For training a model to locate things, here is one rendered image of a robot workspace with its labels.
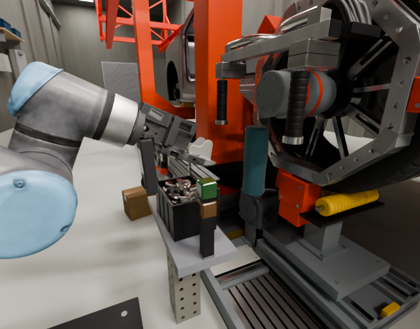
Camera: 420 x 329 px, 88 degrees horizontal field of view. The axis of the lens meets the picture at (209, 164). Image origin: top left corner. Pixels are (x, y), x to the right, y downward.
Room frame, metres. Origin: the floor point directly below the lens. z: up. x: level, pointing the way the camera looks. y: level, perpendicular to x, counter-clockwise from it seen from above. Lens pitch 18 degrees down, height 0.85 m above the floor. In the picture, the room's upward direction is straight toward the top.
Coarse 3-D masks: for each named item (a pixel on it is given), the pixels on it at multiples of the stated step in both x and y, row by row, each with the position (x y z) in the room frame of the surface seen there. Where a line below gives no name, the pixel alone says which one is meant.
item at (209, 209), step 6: (198, 198) 0.48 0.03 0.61; (198, 204) 0.47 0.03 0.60; (204, 204) 0.45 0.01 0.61; (210, 204) 0.45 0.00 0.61; (216, 204) 0.46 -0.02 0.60; (198, 210) 0.47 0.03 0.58; (204, 210) 0.45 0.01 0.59; (210, 210) 0.45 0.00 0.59; (216, 210) 0.46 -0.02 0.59; (204, 216) 0.45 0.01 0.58; (210, 216) 0.45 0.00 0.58
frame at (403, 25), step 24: (312, 0) 0.73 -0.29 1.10; (384, 0) 0.55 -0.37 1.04; (384, 24) 0.54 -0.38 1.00; (408, 24) 0.50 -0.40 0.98; (408, 48) 0.49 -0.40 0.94; (264, 72) 0.93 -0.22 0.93; (408, 72) 0.48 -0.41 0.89; (408, 96) 0.47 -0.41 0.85; (264, 120) 0.93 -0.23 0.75; (384, 120) 0.50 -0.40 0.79; (408, 120) 0.50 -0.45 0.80; (384, 144) 0.49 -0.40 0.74; (408, 144) 0.50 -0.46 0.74; (288, 168) 0.75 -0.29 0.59; (312, 168) 0.67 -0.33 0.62; (336, 168) 0.58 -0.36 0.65; (360, 168) 0.57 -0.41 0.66
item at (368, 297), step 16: (272, 256) 0.80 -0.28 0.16; (288, 272) 0.71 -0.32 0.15; (304, 288) 0.64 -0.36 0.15; (320, 288) 0.64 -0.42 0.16; (368, 288) 0.65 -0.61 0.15; (384, 288) 0.63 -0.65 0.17; (400, 288) 0.65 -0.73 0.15; (320, 304) 0.57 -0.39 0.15; (336, 304) 0.57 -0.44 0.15; (352, 304) 0.55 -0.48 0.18; (368, 304) 0.58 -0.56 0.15; (384, 304) 0.58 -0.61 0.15; (400, 304) 0.57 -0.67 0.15; (416, 304) 0.60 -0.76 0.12; (336, 320) 0.52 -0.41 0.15; (352, 320) 0.52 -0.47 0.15; (368, 320) 0.50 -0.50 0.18; (384, 320) 0.51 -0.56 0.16
